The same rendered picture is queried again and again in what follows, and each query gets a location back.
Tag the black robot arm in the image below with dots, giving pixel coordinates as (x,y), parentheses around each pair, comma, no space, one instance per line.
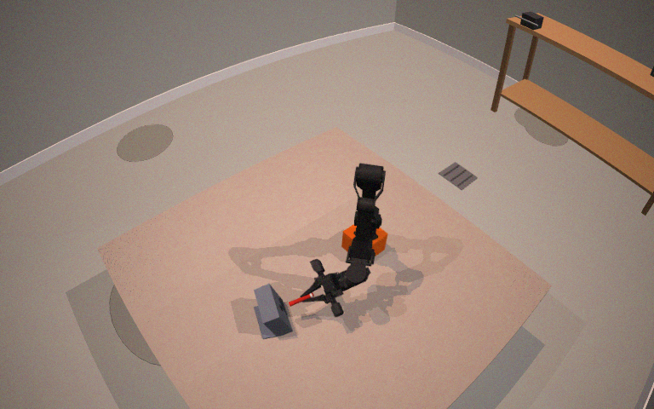
(370,178)

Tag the grey flat panel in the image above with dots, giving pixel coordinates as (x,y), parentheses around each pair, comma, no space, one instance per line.
(270,312)

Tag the red peg with white band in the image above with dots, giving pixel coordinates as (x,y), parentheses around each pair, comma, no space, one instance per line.
(301,299)

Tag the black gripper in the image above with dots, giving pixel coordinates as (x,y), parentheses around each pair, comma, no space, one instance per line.
(319,269)

